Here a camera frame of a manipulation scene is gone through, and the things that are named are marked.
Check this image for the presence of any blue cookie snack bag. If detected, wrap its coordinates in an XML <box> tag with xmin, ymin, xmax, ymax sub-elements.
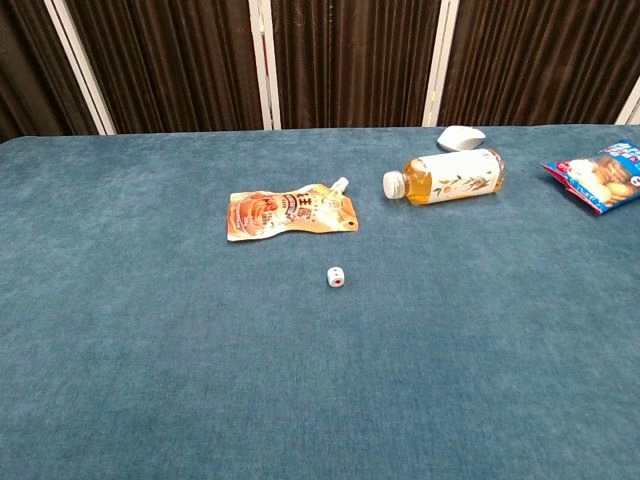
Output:
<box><xmin>538</xmin><ymin>138</ymin><xmax>640</xmax><ymax>216</ymax></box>

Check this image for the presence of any amber tea bottle white cap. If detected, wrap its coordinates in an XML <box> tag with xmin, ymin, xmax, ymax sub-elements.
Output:
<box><xmin>382</xmin><ymin>147</ymin><xmax>506</xmax><ymax>207</ymax></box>

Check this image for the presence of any orange spouted drink pouch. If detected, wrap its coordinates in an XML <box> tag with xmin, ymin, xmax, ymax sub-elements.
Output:
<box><xmin>226</xmin><ymin>176</ymin><xmax>360</xmax><ymax>243</ymax></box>

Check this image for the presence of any brown pleated screen panel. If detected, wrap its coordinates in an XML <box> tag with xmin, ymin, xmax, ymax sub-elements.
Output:
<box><xmin>422</xmin><ymin>0</ymin><xmax>640</xmax><ymax>128</ymax></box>
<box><xmin>0</xmin><ymin>0</ymin><xmax>117</xmax><ymax>144</ymax></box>
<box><xmin>43</xmin><ymin>0</ymin><xmax>282</xmax><ymax>135</ymax></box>
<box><xmin>248</xmin><ymin>0</ymin><xmax>460</xmax><ymax>131</ymax></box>

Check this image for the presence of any blue velvet table cloth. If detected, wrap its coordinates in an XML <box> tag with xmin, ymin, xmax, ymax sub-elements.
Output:
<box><xmin>0</xmin><ymin>122</ymin><xmax>640</xmax><ymax>480</ymax></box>

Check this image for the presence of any white computer mouse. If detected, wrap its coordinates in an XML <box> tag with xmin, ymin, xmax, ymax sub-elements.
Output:
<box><xmin>436</xmin><ymin>125</ymin><xmax>487</xmax><ymax>152</ymax></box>

